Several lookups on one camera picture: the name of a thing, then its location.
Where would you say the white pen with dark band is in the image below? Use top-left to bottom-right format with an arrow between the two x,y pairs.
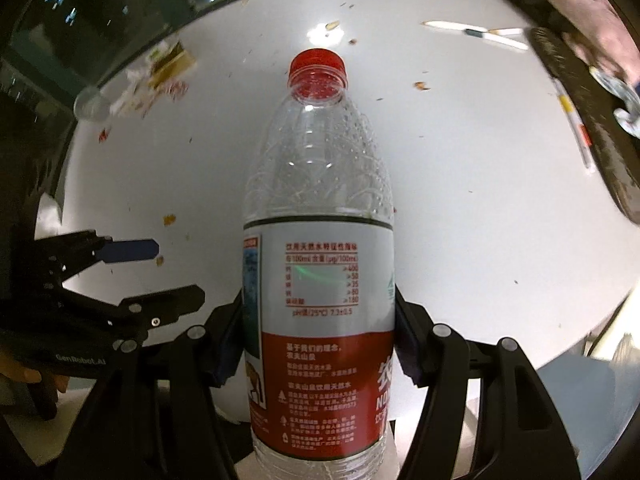
422,20 -> 528,51

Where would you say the red white twine bundle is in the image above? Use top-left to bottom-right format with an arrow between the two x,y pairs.
142,79 -> 190,117

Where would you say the worn black wrist rest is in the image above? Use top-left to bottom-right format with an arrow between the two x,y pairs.
527,27 -> 639,224

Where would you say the crumpled white paper scrap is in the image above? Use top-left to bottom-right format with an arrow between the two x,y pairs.
110,67 -> 155,117

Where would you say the small red wrapper scrap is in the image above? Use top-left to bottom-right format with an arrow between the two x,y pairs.
98,127 -> 111,143

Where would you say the white yellow red marker pen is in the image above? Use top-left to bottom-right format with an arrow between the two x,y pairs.
551,77 -> 597,174

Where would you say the short white stick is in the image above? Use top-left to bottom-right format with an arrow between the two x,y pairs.
488,27 -> 524,37

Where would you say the clear plastic bag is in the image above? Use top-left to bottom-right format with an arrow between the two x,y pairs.
73,87 -> 111,122

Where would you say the clear plastic water bottle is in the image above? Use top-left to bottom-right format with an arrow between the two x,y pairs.
242,48 -> 395,479

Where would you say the pink towel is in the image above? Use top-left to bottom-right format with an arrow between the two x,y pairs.
548,0 -> 639,88

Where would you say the white plastic trash bag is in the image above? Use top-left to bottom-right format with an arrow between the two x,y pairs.
610,333 -> 639,396

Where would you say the white colourful crumpled wrapper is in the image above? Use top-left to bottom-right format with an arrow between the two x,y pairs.
589,66 -> 640,139

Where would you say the gold cardboard box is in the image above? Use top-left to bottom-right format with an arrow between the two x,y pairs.
148,41 -> 196,89

